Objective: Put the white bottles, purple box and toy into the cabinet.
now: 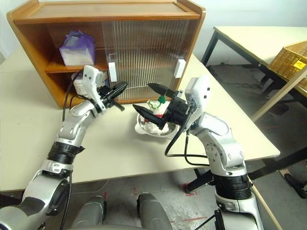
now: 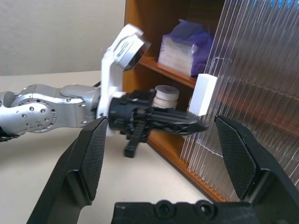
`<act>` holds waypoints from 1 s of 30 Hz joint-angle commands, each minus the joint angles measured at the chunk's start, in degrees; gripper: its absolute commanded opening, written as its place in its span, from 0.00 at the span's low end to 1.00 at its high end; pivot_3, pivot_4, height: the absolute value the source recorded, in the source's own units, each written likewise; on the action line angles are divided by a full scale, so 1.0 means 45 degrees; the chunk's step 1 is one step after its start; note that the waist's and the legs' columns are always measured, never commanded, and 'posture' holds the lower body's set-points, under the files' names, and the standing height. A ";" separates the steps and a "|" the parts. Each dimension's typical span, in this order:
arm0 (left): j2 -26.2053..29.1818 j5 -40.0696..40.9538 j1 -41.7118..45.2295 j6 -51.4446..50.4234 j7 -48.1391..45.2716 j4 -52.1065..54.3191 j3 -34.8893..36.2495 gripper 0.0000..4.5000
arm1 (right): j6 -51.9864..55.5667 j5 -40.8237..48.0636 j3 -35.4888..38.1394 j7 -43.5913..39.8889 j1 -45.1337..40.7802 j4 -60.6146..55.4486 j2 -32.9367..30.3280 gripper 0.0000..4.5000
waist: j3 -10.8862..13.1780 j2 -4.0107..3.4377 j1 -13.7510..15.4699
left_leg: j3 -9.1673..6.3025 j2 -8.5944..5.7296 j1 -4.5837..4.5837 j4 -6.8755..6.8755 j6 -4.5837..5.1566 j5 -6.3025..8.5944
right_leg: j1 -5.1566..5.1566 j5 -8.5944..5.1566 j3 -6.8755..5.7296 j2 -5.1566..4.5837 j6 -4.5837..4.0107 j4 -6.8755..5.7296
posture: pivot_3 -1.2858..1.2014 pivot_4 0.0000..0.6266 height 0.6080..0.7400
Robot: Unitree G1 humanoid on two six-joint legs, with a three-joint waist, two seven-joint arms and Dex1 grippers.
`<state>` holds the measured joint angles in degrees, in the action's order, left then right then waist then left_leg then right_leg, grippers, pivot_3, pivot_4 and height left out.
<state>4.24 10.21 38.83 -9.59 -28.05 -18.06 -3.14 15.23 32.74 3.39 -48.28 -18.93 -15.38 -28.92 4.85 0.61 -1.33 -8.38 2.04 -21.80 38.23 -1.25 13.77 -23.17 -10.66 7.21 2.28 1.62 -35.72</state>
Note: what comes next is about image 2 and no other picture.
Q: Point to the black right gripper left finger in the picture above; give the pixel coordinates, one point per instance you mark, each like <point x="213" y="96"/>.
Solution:
<point x="70" y="168"/>

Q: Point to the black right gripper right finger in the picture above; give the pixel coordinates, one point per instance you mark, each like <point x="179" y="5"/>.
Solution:
<point x="264" y="177"/>

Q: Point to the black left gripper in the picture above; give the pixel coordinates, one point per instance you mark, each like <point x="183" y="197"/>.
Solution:
<point x="121" y="112"/>

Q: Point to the white lidded dressing jar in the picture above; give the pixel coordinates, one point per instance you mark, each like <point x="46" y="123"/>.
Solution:
<point x="165" y="92"/>

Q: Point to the purple snack bag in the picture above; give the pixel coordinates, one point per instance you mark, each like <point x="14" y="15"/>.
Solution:
<point x="177" y="51"/>

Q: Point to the ribbed clear cabinet door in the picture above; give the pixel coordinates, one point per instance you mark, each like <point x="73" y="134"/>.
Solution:
<point x="257" y="70"/>

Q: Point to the brown wooden cabinet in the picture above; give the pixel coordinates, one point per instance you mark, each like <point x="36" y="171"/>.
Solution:
<point x="144" y="18"/>

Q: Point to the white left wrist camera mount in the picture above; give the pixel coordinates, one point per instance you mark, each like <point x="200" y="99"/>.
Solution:
<point x="109" y="77"/>

